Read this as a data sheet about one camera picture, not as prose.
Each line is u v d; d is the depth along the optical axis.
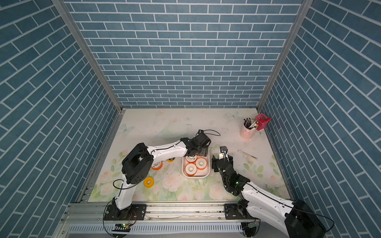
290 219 0.43
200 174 0.85
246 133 0.97
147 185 0.80
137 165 0.51
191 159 0.91
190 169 0.87
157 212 0.75
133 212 0.73
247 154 0.96
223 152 0.72
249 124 0.99
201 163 0.89
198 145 0.72
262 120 1.00
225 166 0.61
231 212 0.73
